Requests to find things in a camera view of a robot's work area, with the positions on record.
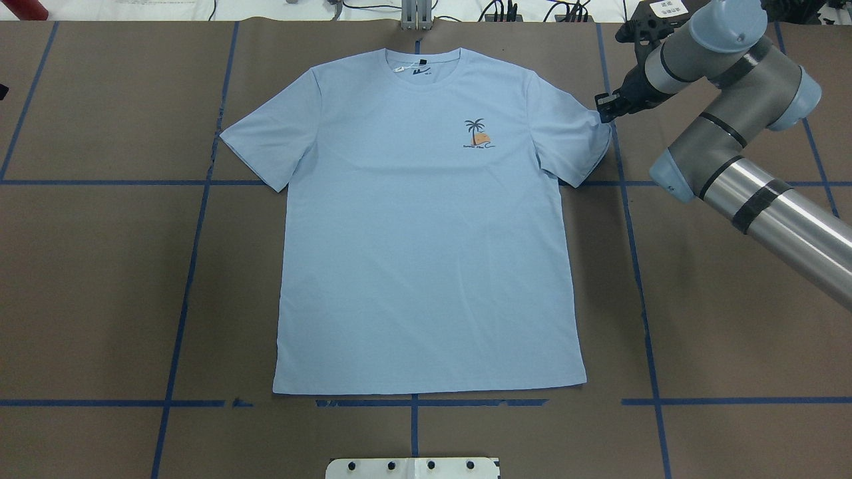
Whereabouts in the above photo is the red cylinder bottle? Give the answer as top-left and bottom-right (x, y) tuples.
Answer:
(2, 0), (49, 21)

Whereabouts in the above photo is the light blue t-shirt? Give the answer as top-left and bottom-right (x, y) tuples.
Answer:
(221, 49), (612, 395)

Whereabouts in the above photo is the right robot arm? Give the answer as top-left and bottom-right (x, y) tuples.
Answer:
(594, 1), (851, 307)

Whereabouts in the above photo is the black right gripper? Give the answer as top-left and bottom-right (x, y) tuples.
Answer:
(594, 1), (690, 122)

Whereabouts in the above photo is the aluminium frame post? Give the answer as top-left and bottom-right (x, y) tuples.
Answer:
(401, 0), (434, 31)

